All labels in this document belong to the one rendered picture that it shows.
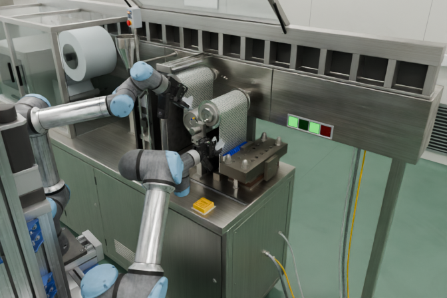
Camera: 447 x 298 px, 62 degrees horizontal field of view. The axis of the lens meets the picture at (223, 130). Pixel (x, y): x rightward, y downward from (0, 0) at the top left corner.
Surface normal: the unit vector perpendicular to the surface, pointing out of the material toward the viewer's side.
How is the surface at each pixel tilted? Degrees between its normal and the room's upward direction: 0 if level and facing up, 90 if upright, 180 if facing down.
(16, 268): 90
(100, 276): 8
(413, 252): 0
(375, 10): 90
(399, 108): 90
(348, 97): 90
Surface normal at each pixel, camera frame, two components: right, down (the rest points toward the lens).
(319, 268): 0.00, -0.90
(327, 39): -0.62, 0.33
